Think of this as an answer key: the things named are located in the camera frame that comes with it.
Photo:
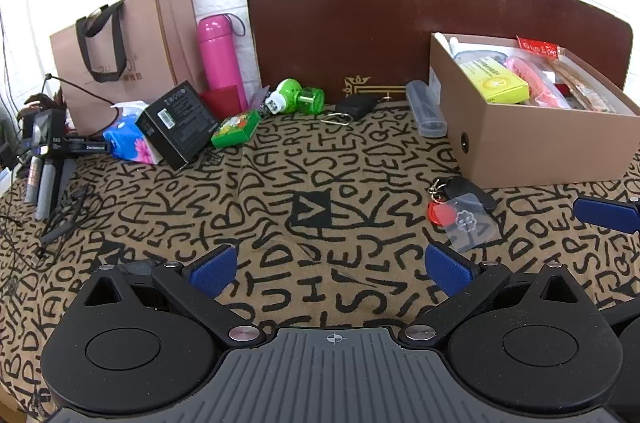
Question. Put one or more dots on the black key pouch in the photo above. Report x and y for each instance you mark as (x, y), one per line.
(355, 105)

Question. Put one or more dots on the red round key tag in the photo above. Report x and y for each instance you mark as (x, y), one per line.
(439, 214)

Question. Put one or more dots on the pink paper shopping bag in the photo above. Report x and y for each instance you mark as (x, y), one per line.
(140, 53)

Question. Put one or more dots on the clear plastic case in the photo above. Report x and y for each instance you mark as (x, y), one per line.
(425, 110)

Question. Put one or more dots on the green leaf-printed box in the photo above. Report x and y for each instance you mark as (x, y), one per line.
(235, 129)

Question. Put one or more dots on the yellow-green box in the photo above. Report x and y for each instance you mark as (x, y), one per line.
(495, 83)

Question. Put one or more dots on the metal carabiner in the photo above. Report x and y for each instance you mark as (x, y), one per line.
(345, 117)

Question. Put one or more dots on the pink thermos bottle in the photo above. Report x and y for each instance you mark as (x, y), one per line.
(217, 58)

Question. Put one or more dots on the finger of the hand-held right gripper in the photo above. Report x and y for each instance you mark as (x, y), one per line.
(605, 213)
(625, 318)

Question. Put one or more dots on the brown cardboard box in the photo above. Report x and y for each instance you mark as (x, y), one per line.
(525, 143)

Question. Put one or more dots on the black tripod device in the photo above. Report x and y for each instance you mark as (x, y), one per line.
(47, 133)

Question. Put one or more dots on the bagged steel wool scrubber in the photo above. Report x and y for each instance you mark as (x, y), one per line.
(259, 100)

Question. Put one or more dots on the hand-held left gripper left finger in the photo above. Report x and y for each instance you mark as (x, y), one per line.
(215, 270)

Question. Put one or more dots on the red box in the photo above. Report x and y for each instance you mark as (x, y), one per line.
(222, 103)

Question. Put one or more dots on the green plug-in mosquito repeller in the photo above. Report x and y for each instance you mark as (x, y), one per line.
(287, 95)

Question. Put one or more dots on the black car key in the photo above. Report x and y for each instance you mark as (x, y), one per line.
(467, 189)

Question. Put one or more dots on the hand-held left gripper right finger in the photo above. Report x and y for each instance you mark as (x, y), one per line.
(450, 270)

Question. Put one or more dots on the brown snack packet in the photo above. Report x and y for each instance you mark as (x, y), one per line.
(580, 83)

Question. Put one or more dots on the black box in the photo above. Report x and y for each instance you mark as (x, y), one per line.
(175, 123)

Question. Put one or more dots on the white tube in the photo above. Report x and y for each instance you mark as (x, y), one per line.
(452, 45)

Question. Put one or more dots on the dark brown wooden board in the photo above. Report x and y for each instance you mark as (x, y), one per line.
(375, 33)

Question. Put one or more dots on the blue tissue pack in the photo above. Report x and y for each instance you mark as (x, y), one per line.
(125, 140)

